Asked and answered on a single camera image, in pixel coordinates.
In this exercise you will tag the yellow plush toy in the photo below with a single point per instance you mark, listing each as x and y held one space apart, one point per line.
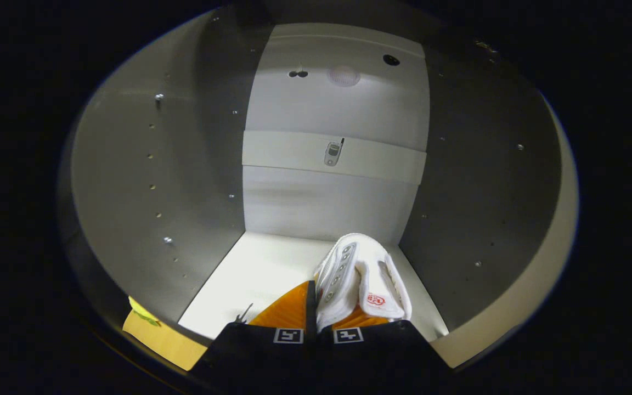
141 312

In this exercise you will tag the white shoe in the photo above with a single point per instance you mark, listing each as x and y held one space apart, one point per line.
349 274

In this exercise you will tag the white cabinet shelf board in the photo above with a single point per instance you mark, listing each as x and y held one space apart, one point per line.
261 280

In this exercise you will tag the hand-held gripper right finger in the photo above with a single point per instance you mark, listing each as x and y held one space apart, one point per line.
382 351

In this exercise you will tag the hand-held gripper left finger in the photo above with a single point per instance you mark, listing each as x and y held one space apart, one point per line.
311 312

